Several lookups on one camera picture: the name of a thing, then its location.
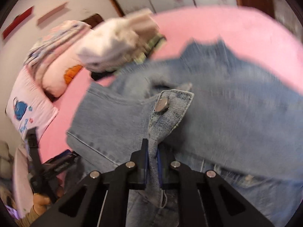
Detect person's left hand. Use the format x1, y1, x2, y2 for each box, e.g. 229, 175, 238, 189
33, 193, 52, 216

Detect blue denim jacket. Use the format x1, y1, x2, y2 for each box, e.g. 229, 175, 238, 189
65, 41, 302, 226

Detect pink pillow orange print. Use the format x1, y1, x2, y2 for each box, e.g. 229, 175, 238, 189
42, 48, 83, 98

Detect dark wooden headboard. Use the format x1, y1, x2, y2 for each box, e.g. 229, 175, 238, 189
82, 13, 104, 29

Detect pink bed blanket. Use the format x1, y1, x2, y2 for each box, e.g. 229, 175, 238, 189
40, 7, 302, 161

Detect stack of folded clothes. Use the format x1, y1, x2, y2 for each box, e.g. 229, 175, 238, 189
77, 8, 166, 80

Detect pink pillow blue print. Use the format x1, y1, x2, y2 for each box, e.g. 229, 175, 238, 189
5, 67, 58, 140

